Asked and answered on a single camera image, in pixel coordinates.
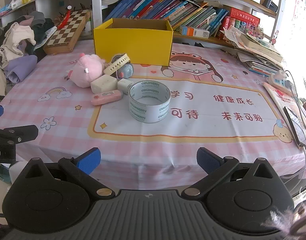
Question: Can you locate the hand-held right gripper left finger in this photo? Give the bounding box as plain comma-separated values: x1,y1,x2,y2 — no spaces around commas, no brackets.
18,148,116,201

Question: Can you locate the small white orange carton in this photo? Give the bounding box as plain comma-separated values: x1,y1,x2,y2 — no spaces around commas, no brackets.
179,26,210,39

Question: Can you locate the pink plush pig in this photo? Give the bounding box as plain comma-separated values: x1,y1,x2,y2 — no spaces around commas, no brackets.
64,52,106,88

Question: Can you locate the red tassel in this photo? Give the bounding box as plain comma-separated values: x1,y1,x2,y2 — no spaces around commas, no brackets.
57,6,73,30

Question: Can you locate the white power strip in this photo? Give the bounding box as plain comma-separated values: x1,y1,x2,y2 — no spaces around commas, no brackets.
266,70,293,90

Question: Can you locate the blue toy truck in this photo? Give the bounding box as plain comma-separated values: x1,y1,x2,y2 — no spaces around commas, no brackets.
117,63,134,79

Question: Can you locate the red thick book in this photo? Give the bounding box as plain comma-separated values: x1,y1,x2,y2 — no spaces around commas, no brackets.
228,7,260,27

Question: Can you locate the purple fluffy pom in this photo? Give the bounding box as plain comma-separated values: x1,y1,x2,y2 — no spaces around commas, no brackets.
260,200,306,240

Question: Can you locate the red white leaflet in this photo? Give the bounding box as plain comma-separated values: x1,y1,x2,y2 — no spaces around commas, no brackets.
263,81,306,148

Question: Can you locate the small white cube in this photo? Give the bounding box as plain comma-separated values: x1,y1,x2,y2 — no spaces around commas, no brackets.
117,78,134,95

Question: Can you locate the pile of papers and booklets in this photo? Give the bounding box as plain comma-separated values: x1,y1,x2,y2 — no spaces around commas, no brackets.
219,25,286,77

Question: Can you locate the white sponge block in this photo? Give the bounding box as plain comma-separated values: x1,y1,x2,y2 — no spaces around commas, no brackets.
90,74,118,94

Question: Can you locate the cream perforated band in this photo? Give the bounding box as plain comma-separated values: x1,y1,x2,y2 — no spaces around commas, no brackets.
104,53,131,75

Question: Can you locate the pink oblong eraser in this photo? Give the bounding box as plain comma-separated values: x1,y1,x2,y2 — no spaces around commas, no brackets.
90,89,123,106

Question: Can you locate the pile of clothes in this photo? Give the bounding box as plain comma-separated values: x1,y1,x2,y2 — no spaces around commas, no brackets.
0,11,58,98

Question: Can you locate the wooden chessboard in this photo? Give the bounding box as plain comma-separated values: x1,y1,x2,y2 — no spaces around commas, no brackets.
43,9,91,55

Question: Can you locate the white adhesive tape roll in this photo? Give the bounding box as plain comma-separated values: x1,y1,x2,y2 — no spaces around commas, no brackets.
128,80,171,123

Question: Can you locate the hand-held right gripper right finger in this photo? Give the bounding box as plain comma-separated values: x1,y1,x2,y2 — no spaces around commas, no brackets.
181,147,281,200

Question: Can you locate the yellow cardboard box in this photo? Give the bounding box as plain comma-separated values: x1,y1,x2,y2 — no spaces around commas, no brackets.
93,18,174,66

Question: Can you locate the pink checkered cloth desktop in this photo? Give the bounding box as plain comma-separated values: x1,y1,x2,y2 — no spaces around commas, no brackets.
0,39,306,200

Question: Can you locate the black smartphone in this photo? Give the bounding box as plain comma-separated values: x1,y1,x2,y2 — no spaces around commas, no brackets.
283,106,306,150

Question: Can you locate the row of colourful books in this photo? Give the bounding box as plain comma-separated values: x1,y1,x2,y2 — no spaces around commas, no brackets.
104,0,229,37

